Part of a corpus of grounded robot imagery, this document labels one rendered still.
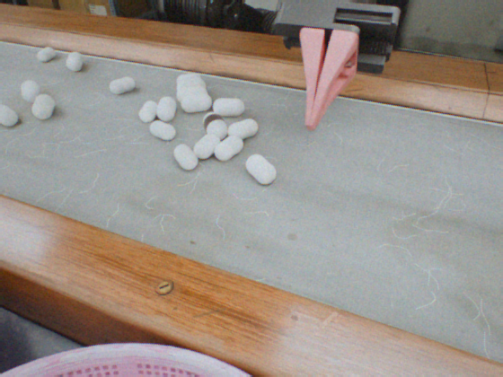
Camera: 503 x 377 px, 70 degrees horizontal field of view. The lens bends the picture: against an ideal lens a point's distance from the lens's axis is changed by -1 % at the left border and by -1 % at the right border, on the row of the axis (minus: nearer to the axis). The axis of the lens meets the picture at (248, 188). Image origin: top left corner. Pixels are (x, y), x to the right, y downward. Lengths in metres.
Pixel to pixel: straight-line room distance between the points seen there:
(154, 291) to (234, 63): 0.36
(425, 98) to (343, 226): 0.23
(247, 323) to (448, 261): 0.16
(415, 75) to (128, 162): 0.35
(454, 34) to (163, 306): 2.33
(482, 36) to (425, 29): 0.29
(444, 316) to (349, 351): 0.08
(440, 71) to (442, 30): 1.92
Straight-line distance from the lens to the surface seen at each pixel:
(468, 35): 2.45
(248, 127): 0.38
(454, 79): 0.51
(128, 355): 0.22
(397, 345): 0.23
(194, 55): 0.56
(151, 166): 0.37
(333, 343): 0.22
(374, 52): 0.36
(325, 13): 0.33
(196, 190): 0.33
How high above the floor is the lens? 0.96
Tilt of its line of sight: 42 degrees down
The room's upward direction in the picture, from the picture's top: 2 degrees counter-clockwise
